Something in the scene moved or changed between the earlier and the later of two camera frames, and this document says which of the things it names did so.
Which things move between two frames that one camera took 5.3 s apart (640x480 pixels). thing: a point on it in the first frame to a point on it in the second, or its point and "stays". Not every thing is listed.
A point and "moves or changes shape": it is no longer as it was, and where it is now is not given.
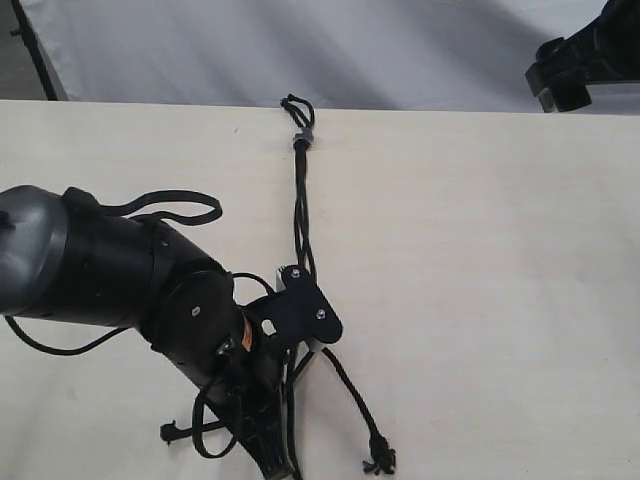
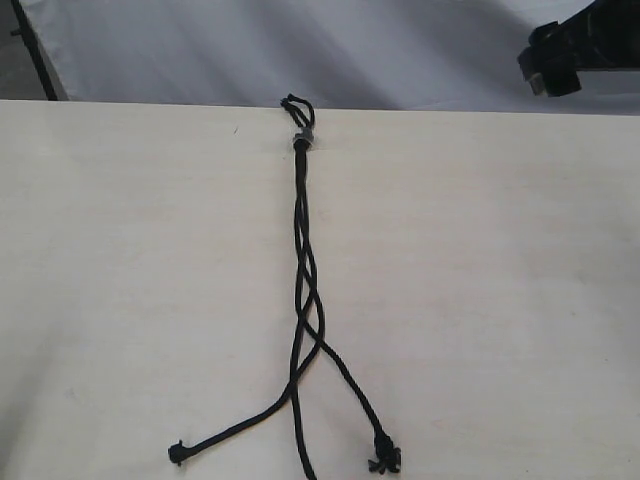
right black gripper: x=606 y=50 to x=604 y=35
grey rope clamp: x=306 y=134 stays
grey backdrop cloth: x=464 y=55 stays
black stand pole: x=31 y=41 stays
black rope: x=215 y=433 moves or changes shape
